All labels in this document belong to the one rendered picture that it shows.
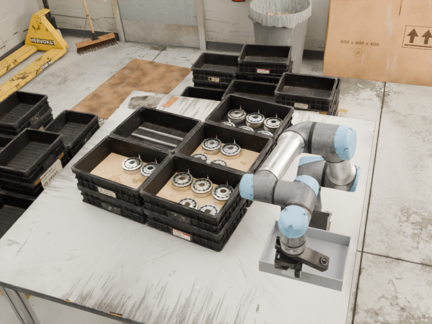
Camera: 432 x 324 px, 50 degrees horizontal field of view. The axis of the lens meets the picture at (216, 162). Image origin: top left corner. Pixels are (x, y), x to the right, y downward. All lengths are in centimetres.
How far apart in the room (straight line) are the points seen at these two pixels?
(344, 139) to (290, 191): 38
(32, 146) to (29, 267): 127
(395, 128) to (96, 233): 269
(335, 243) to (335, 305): 34
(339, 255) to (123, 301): 89
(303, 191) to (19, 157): 234
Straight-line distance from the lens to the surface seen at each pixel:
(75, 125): 366
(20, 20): 605
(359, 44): 469
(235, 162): 234
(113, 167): 242
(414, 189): 357
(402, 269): 305
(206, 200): 214
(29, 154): 331
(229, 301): 195
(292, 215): 125
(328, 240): 170
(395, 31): 466
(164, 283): 203
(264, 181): 134
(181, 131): 258
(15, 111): 383
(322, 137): 163
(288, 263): 142
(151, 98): 315
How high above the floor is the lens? 232
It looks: 39 degrees down
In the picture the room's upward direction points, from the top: 5 degrees counter-clockwise
